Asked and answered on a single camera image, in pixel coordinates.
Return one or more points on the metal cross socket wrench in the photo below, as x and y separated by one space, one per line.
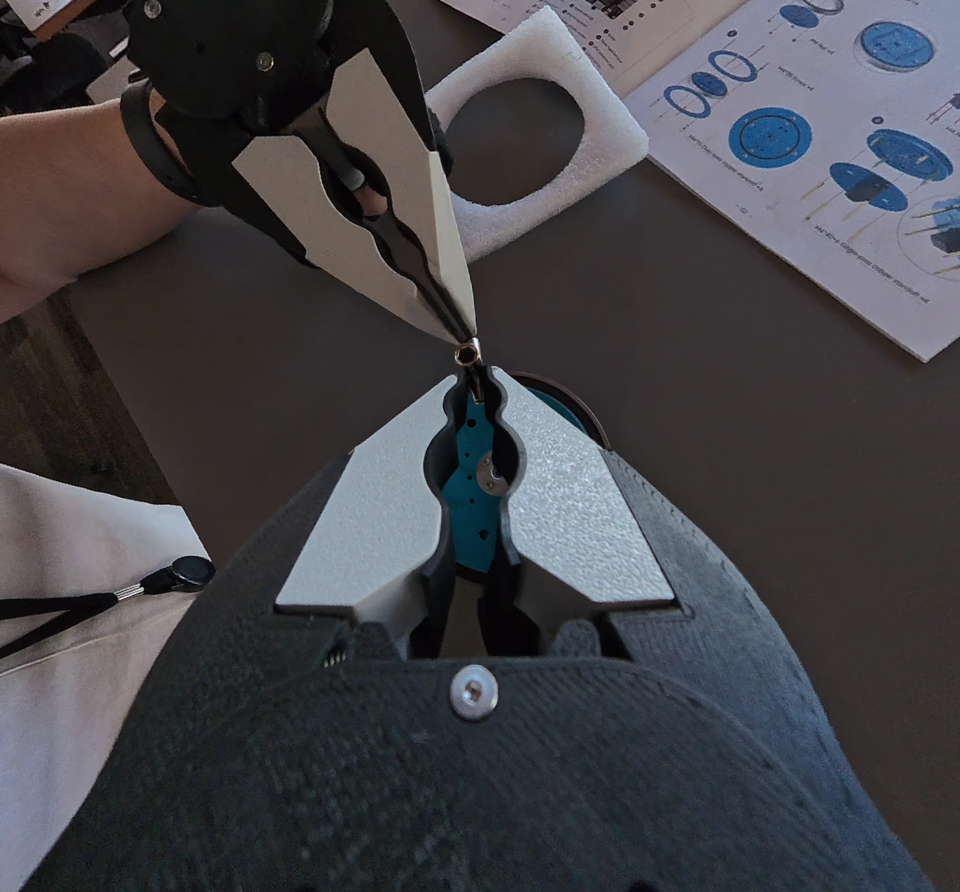
469 352

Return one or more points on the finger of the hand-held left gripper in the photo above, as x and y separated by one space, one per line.
315 224
397 142

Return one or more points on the black office chair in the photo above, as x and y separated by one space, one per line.
52 74

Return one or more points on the instruction sheet with blue drawings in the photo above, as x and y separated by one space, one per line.
810 232

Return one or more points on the person's left forearm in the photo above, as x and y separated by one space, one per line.
75 194

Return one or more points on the blue disc with black rim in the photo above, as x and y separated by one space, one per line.
472 524

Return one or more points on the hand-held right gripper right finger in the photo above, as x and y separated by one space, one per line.
585 524

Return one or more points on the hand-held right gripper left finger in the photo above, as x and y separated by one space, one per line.
360 532

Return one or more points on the person's left hand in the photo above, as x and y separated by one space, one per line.
370 200

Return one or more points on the white foam sheet with hole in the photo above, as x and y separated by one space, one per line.
607 134

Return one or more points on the person's white t-shirt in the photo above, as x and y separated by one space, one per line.
67 719

